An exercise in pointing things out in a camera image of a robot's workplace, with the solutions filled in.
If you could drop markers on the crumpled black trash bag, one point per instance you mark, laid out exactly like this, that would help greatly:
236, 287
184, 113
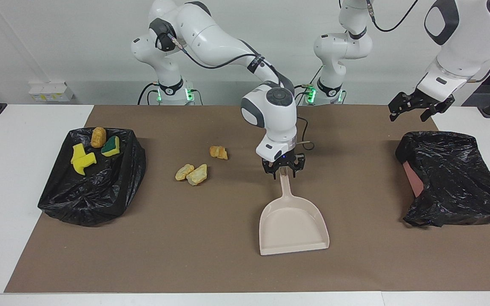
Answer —
453, 178

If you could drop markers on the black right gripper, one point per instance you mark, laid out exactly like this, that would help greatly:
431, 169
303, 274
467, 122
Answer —
285, 160

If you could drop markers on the bin lined with black bag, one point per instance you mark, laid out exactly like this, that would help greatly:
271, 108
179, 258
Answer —
100, 191

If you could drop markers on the pink bin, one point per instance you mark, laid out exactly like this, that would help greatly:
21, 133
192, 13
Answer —
413, 180

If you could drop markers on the yellow sponge piece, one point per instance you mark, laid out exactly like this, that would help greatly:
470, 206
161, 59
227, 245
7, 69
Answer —
111, 146
85, 163
78, 152

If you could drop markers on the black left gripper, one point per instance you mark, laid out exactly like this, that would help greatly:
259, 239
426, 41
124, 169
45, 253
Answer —
432, 103

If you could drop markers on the large pale bread chunk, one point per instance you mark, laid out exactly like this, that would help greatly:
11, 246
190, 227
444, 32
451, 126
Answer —
197, 175

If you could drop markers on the white wall socket box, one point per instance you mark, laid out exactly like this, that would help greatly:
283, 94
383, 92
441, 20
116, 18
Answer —
49, 92

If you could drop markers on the small pale bread chunk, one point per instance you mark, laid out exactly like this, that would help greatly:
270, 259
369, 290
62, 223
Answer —
184, 172

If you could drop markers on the brown paper table mat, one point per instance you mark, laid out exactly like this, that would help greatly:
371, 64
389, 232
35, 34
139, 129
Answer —
185, 255

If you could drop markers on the beige plastic dustpan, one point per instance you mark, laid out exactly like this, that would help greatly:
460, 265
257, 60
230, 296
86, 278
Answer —
292, 225

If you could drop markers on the brown bread roll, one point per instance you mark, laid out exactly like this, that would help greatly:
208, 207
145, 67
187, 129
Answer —
98, 137

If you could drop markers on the golden croissant piece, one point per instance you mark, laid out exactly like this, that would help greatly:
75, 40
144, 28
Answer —
218, 152

